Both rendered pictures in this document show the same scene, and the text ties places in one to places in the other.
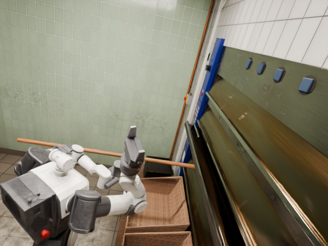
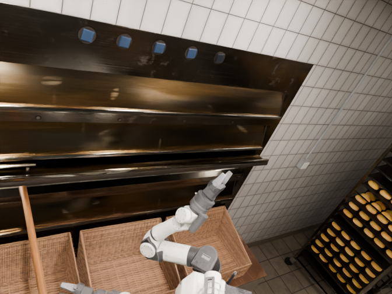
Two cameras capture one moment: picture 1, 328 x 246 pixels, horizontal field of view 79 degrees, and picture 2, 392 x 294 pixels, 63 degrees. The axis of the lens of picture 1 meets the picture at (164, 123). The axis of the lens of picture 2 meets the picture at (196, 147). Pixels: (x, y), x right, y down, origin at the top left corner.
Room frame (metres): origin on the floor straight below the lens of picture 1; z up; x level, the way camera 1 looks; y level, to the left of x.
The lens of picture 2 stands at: (1.40, 0.87, 2.50)
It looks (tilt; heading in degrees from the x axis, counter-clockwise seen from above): 32 degrees down; 234
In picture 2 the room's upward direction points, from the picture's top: 24 degrees clockwise
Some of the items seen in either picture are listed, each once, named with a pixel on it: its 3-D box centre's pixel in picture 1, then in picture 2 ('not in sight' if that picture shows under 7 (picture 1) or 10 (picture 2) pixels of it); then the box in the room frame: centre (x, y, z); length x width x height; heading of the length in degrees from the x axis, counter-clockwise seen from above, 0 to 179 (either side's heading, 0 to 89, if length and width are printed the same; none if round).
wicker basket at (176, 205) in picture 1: (156, 204); (21, 294); (1.32, -0.10, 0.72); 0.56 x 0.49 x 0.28; 7
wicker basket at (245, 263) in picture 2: not in sight; (206, 247); (0.13, -0.22, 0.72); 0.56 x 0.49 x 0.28; 7
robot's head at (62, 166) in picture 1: (62, 161); (211, 289); (0.72, 0.42, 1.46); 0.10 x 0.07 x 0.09; 62
